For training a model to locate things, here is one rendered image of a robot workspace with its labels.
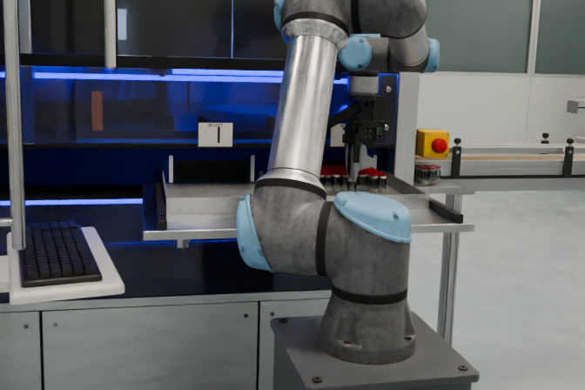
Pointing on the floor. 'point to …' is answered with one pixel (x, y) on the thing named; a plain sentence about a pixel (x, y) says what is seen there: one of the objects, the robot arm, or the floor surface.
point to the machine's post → (407, 90)
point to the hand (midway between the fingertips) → (350, 175)
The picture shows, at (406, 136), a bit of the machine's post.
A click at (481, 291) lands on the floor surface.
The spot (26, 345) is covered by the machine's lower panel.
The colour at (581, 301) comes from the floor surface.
